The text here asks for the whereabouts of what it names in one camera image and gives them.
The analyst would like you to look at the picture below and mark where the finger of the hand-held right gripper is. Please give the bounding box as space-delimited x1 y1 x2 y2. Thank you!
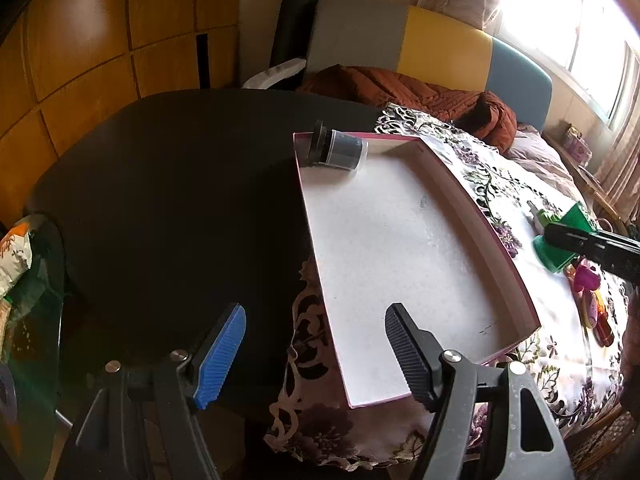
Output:
544 223 640 287

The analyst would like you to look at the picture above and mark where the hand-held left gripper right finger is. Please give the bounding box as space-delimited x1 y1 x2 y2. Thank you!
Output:
384 302 576 480

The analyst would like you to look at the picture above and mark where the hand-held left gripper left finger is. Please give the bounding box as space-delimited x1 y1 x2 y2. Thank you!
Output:
55 302 247 480

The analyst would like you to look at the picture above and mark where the magenta plastic toy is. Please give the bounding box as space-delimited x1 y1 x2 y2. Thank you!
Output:
572 260 603 297

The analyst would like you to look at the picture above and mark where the green plastic toy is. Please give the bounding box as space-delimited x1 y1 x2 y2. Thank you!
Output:
532 202 598 273

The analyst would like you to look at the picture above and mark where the green toy piece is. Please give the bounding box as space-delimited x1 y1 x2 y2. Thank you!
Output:
527 200 563 233

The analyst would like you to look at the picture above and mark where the amber small bottle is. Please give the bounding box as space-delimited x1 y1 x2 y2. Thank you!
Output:
580 290 616 347

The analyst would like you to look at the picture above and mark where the shallow pink-edged cardboard box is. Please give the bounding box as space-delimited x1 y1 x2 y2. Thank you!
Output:
292 131 542 409

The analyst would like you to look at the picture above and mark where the black jar with lid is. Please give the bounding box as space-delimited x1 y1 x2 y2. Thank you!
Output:
306 121 369 172

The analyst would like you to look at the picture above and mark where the wooden nightstand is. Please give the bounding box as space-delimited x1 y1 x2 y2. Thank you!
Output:
545 132 640 223

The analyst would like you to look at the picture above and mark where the mauve bedding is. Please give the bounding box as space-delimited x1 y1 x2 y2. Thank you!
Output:
505 125 588 201

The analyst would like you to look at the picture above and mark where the small patterned box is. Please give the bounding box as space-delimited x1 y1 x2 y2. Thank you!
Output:
565 125 593 166

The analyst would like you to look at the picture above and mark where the floral white tablecloth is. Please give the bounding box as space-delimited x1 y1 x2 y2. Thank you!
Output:
263 102 633 471

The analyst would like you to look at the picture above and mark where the glass side table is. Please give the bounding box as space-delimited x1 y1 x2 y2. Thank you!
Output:
0 214 68 480

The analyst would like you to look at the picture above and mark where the printed snack bag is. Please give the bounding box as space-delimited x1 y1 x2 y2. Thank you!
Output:
0 222 34 306

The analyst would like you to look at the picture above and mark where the bright window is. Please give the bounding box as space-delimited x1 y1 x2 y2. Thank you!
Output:
500 0 640 121

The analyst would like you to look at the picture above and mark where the rust brown quilted jacket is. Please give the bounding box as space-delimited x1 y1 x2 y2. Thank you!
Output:
295 64 518 153

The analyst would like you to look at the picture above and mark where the grey yellow blue headboard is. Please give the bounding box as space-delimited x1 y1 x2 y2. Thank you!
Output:
305 0 553 136

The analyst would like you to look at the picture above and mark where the white plastic object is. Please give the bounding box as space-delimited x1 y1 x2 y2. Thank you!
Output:
243 58 307 90

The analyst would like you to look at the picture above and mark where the wooden wardrobe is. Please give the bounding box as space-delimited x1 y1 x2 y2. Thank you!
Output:
0 0 241 231

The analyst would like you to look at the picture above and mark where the black rolled mat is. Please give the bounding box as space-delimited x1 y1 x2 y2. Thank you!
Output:
270 0 325 68

